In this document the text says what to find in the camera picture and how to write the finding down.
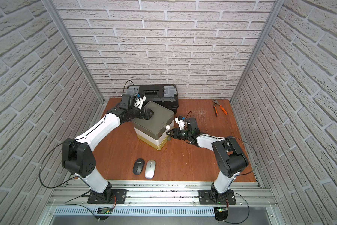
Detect black computer mouse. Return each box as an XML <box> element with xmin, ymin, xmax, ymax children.
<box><xmin>133</xmin><ymin>158</ymin><xmax>145</xmax><ymax>175</ymax></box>

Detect silver computer mouse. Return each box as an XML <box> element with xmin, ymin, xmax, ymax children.
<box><xmin>145</xmin><ymin>160</ymin><xmax>156</xmax><ymax>179</ymax></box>

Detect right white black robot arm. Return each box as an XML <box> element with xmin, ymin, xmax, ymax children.
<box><xmin>166</xmin><ymin>117</ymin><xmax>249</xmax><ymax>202</ymax></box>

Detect orange handled pliers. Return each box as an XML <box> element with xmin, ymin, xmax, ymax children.
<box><xmin>212</xmin><ymin>99</ymin><xmax>228</xmax><ymax>117</ymax></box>

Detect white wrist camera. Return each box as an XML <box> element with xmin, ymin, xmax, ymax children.
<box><xmin>175</xmin><ymin>117</ymin><xmax>185</xmax><ymax>130</ymax></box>
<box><xmin>135</xmin><ymin>95</ymin><xmax>146</xmax><ymax>109</ymax></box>

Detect aluminium front rail frame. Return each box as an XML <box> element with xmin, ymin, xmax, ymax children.
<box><xmin>38</xmin><ymin>180</ymin><xmax>284</xmax><ymax>225</ymax></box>

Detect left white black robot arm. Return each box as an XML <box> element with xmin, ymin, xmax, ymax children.
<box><xmin>62</xmin><ymin>94</ymin><xmax>153</xmax><ymax>194</ymax></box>

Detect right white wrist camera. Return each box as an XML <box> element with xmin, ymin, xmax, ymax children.
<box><xmin>175</xmin><ymin>117</ymin><xmax>185</xmax><ymax>130</ymax></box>

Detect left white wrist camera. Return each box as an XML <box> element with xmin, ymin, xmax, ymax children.
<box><xmin>135</xmin><ymin>95</ymin><xmax>146</xmax><ymax>109</ymax></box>

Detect grey three-drawer storage box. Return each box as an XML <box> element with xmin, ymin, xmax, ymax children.
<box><xmin>132</xmin><ymin>101</ymin><xmax>174</xmax><ymax>151</ymax></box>

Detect black plastic toolbox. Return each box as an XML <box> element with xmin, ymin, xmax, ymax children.
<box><xmin>124</xmin><ymin>84</ymin><xmax>179</xmax><ymax>114</ymax></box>

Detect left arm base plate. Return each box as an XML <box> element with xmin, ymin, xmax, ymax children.
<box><xmin>87</xmin><ymin>189</ymin><xmax>128</xmax><ymax>204</ymax></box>

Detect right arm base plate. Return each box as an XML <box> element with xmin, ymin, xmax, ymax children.
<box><xmin>198</xmin><ymin>189</ymin><xmax>236</xmax><ymax>205</ymax></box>

